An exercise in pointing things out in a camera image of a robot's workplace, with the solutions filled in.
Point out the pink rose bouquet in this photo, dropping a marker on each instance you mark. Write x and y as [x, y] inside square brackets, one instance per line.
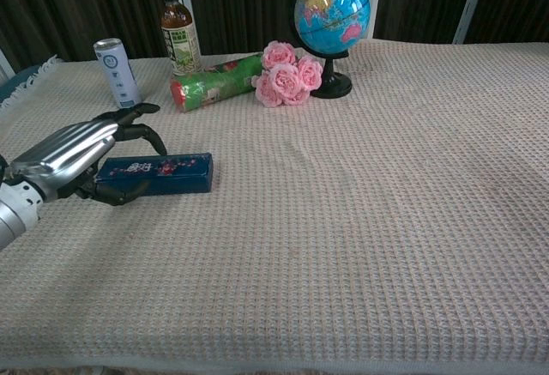
[283, 79]

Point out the beige waffle tablecloth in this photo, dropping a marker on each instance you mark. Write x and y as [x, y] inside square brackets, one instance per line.
[343, 220]

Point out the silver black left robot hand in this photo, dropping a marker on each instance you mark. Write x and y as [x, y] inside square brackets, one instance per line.
[73, 147]

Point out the green floral wrapped tube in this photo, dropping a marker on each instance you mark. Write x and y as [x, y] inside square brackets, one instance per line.
[214, 83]

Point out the dark blue glasses case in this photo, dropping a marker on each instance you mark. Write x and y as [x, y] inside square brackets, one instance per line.
[180, 177]

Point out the blue globe on black stand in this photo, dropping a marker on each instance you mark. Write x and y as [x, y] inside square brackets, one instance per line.
[332, 6]

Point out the blue padded table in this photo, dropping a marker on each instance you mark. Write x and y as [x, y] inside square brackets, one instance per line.
[10, 85]

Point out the brown tea bottle green label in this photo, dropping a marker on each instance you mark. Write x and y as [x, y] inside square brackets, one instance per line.
[180, 36]

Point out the white drink can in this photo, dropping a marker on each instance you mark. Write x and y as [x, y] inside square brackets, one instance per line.
[118, 74]

